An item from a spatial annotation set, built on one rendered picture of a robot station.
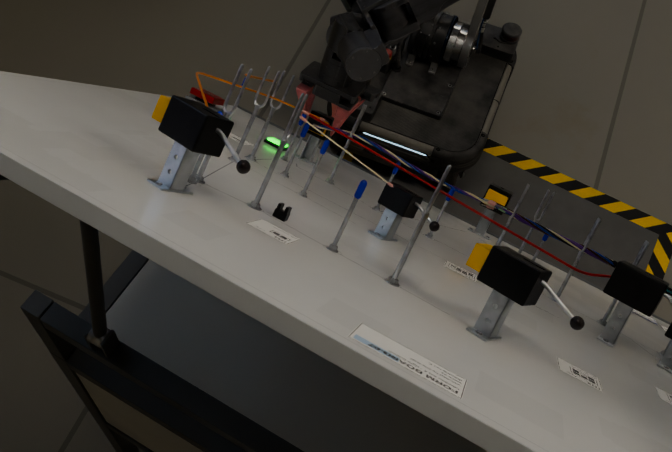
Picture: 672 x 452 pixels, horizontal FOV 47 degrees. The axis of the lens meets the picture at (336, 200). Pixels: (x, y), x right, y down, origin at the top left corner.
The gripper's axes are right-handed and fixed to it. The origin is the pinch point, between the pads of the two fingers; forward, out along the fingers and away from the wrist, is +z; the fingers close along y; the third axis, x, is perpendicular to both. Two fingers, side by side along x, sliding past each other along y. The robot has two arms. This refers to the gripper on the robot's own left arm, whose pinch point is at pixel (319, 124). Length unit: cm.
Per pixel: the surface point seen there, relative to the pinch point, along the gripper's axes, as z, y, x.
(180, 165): -20, 0, -55
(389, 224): -7.3, 20.2, -29.1
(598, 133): 47, 64, 163
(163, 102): -24, -4, -52
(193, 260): -24, 10, -70
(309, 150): 7.1, -0.6, 2.2
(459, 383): -22, 33, -67
